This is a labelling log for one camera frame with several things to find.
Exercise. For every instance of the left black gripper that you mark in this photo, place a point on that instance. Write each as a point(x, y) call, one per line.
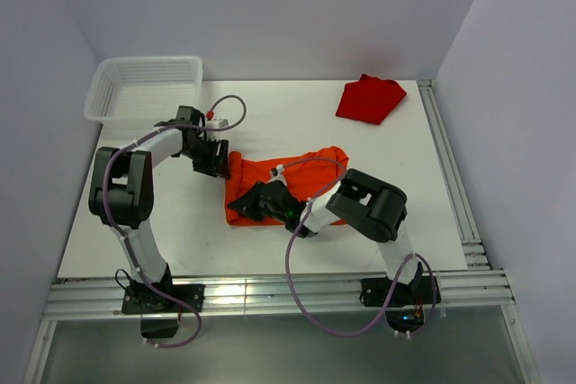
point(216, 165)

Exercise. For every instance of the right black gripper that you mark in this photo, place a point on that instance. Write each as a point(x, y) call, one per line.
point(247, 203)

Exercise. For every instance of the orange t-shirt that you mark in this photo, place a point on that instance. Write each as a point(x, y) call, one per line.
point(303, 179)

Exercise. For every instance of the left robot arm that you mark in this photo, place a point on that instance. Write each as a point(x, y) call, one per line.
point(122, 196)

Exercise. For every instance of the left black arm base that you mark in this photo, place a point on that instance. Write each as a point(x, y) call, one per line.
point(160, 317)

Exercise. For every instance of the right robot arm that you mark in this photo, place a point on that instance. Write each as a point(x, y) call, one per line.
point(370, 206)

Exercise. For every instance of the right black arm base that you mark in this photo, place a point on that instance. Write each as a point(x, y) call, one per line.
point(405, 311)

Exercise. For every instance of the white perforated plastic basket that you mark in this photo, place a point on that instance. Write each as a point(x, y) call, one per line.
point(137, 92)

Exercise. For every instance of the red folded t-shirt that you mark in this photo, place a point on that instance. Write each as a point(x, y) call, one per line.
point(370, 99)

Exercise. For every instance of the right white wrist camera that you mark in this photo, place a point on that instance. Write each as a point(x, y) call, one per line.
point(277, 175)

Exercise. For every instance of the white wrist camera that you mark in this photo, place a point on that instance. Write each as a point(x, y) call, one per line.
point(277, 175)
point(214, 124)

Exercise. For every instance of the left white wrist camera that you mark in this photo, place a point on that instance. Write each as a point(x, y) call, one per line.
point(214, 124)

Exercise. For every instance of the aluminium front rail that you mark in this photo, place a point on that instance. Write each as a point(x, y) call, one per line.
point(252, 296)

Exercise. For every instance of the aluminium side rail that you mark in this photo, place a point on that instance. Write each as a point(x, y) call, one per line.
point(473, 248)

